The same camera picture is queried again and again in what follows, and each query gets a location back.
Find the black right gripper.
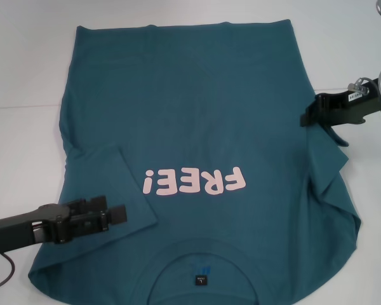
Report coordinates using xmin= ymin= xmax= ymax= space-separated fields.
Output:
xmin=300 ymin=85 xmax=381 ymax=128

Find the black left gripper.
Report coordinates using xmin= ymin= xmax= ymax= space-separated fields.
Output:
xmin=0 ymin=196 xmax=128 ymax=257

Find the teal T-shirt pink FREE print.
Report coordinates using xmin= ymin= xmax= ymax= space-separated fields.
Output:
xmin=27 ymin=19 xmax=364 ymax=305

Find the right arm cable with connector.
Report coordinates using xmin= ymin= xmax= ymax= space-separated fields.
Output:
xmin=347 ymin=77 xmax=381 ymax=130

